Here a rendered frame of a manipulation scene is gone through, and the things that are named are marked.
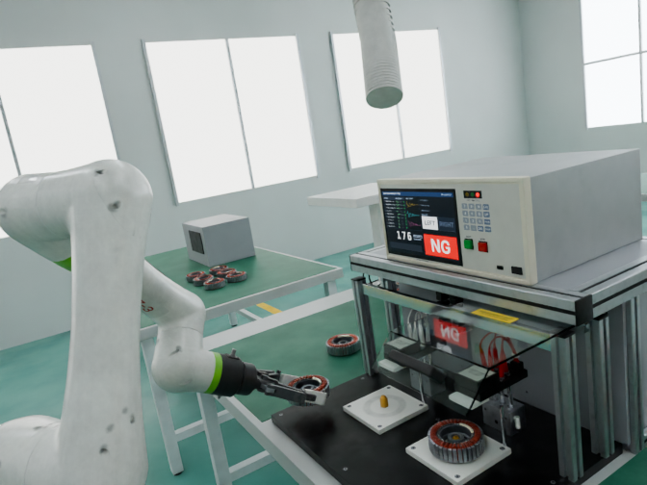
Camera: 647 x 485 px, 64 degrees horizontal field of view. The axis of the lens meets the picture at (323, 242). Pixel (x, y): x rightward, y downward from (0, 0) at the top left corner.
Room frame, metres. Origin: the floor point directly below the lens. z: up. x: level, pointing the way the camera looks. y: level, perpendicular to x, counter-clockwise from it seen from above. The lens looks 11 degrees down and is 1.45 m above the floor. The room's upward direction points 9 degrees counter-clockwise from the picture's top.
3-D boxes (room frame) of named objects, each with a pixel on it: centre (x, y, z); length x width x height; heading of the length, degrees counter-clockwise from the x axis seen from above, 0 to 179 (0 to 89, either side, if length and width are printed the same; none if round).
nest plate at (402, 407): (1.17, -0.09, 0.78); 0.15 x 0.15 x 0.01; 30
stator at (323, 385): (1.22, 0.10, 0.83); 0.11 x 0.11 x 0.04
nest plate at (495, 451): (0.96, -0.21, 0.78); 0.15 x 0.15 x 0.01; 30
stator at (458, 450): (0.96, -0.21, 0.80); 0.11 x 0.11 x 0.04
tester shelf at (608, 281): (1.22, -0.42, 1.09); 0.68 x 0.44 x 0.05; 30
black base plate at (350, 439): (1.07, -0.16, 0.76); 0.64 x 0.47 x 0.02; 30
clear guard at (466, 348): (0.89, -0.25, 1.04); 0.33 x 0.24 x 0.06; 120
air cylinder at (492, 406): (1.03, -0.33, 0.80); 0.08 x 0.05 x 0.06; 30
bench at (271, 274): (3.23, 0.86, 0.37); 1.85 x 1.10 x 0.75; 30
